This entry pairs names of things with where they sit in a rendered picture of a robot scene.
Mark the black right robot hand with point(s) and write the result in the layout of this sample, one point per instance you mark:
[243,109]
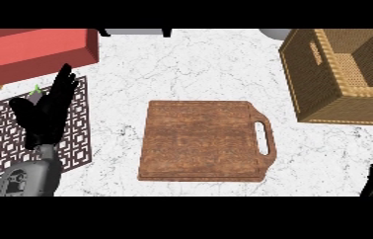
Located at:
[368,183]

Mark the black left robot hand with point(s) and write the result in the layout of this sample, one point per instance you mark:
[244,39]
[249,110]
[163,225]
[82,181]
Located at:
[45,114]

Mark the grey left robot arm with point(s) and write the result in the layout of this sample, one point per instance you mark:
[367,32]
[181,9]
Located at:
[29,175]

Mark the brown wooden cutting board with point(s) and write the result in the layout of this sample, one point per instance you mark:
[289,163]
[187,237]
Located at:
[200,141]

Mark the brown wicker basket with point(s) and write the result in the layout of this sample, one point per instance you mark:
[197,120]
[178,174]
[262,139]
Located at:
[324,78]

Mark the purple eggplant with green stem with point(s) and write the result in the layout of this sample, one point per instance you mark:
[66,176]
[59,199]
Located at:
[34,95]

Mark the dark patterned placemat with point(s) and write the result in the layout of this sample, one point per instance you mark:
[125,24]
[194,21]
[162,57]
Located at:
[76,131]

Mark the red box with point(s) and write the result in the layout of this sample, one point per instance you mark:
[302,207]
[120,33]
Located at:
[42,50]

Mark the grey appliance with black legs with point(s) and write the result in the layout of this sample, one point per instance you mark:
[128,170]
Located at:
[135,31]

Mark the grey round object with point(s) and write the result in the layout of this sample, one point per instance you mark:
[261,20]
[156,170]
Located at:
[274,33]

